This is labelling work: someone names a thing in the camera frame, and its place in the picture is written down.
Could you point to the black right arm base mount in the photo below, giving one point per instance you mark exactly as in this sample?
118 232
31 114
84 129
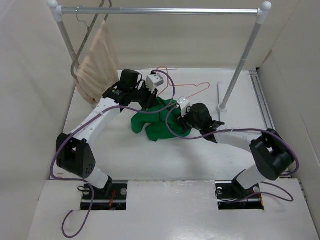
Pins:
230 197

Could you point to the white and metal clothes rack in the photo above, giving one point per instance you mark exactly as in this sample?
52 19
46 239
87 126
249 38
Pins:
261 14

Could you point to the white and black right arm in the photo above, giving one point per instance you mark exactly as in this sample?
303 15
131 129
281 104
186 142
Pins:
271 155

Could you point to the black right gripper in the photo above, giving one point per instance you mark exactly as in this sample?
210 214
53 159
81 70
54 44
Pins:
182 120

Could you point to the beige garment on hanger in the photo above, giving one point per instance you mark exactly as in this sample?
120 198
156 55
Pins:
99 69

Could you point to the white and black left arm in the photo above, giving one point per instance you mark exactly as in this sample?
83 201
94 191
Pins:
75 153

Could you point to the pink wire hanger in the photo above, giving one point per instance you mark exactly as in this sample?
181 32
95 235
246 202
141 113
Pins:
206 84

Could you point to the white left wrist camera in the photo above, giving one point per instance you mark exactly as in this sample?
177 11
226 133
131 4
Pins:
153 81

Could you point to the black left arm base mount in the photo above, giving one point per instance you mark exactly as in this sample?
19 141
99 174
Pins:
115 201

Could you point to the aluminium rail at right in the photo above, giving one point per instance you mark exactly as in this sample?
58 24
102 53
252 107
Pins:
261 99

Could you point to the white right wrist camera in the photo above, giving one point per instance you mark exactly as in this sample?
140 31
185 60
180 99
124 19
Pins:
183 104

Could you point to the green t shirt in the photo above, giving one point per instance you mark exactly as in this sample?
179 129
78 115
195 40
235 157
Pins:
159 126

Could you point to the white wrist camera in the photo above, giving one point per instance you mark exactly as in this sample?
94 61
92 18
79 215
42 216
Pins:
153 81
183 104

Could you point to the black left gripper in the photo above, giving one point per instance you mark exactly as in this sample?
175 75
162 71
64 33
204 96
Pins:
151 100

